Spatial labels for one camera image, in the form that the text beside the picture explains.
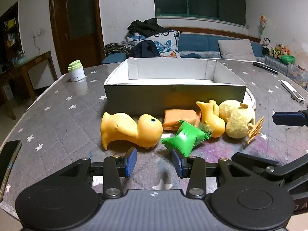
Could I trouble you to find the large yellow rubber duck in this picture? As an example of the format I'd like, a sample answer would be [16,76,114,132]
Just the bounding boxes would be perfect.
[100,112,163,150]

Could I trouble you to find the panda plush toy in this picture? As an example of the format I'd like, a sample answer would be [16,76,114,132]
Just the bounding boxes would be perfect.
[262,37,271,54]

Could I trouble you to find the orange clay packet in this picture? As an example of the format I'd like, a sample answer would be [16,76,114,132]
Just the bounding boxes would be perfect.
[163,109,201,131]

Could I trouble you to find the white remote control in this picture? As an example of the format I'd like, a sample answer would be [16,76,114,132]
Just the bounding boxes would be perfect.
[281,80,305,103]

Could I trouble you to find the grey star-patterned table mat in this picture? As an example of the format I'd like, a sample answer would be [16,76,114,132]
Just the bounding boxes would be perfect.
[0,59,308,222]

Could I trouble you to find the white jar with green lid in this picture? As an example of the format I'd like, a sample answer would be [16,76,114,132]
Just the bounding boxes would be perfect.
[68,60,85,82]

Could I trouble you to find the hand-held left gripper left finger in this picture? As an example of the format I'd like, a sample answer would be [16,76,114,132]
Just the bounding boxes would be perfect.
[59,147,137,199]

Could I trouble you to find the dark wooden shelf unit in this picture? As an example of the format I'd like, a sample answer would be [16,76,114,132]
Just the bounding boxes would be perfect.
[0,1,23,70]

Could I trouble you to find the glass jars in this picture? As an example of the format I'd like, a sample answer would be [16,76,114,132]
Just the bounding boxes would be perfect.
[12,50,26,65]

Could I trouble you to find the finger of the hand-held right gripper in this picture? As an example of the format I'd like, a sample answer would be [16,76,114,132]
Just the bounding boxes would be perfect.
[231,152,308,193]
[273,109,308,127]

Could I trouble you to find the butterfly print pillow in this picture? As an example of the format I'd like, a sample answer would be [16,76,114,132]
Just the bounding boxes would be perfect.
[127,30,181,58]

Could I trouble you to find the orange fox plush toys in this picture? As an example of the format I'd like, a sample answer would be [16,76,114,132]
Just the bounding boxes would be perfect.
[272,43,290,58]

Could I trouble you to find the black clothes pile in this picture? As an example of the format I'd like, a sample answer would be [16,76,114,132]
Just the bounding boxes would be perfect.
[127,17,169,37]

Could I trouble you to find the black remote control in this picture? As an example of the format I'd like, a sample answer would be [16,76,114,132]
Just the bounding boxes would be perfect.
[253,61,278,74]

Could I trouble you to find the brown wooden side table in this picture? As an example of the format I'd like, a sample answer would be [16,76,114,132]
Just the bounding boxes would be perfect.
[0,50,58,121]

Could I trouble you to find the brown wooden door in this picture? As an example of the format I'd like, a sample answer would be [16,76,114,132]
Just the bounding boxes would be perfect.
[49,0,105,76]

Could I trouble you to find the flower wall decoration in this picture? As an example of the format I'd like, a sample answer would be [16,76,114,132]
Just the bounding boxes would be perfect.
[259,15,268,38]

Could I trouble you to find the grey cushion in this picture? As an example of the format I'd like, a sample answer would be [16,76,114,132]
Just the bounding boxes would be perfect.
[218,39,256,61]

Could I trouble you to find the yellow plush chick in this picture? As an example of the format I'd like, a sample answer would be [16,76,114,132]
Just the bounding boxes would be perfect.
[218,100,256,139]

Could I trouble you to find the clear storage box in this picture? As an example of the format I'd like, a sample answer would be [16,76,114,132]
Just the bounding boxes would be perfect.
[287,63,308,89]

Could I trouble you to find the green clay packet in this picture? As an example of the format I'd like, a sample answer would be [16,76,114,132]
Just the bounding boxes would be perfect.
[161,119,213,158]

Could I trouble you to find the small yellow rubber duck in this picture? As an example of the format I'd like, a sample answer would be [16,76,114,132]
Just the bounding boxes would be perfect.
[195,100,226,138]

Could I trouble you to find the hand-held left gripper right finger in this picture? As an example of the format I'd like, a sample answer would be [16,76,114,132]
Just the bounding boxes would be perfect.
[172,148,243,198]

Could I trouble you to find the white cardboard box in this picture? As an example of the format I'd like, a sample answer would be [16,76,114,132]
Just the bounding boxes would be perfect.
[103,58,247,116]

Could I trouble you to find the striped cloth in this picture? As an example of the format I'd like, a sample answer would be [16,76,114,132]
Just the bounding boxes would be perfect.
[103,42,135,54]

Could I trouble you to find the black smartphone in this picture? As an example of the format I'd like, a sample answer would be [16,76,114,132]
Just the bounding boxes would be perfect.
[0,140,23,200]

